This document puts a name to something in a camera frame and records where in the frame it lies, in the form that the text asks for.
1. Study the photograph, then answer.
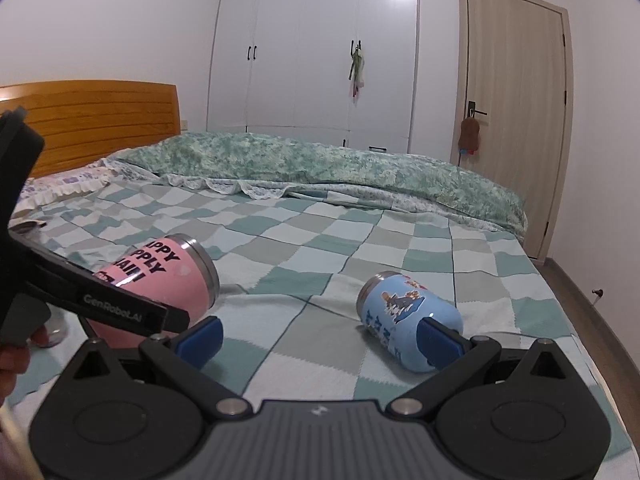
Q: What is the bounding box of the white built-in wardrobe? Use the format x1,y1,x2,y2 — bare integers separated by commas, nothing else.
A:
206,0,418,153

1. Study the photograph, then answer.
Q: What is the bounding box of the person's left hand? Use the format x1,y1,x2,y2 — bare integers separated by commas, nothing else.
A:
0,344,30,404

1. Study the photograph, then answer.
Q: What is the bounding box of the pink steel cup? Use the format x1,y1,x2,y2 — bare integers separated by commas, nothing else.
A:
94,233,220,325

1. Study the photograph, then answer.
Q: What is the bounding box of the blue cartoon steel cup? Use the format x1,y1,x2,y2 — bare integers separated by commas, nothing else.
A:
356,271,463,373

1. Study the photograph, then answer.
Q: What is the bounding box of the beige wooden door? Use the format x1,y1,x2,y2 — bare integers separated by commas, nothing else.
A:
450,0,574,261

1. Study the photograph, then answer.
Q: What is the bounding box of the brown plush toy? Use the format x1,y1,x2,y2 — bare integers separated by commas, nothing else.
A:
458,117,480,155

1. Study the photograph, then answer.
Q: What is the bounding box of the checkered green bed blanket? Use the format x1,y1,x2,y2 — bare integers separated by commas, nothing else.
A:
15,180,639,479

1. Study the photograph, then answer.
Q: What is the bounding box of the floral frilled pillow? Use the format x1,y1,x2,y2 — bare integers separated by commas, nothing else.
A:
14,158,156,216

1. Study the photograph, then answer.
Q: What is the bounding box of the black door handle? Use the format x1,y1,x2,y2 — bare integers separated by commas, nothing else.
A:
466,101,487,117

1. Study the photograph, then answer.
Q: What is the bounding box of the green floral duvet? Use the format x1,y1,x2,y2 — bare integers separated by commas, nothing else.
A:
110,132,527,238

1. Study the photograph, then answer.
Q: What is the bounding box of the hanging green ornament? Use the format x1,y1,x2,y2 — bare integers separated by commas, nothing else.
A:
348,40,364,103

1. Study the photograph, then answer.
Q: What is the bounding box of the orange wooden headboard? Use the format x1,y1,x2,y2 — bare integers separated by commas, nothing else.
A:
1,79,180,178

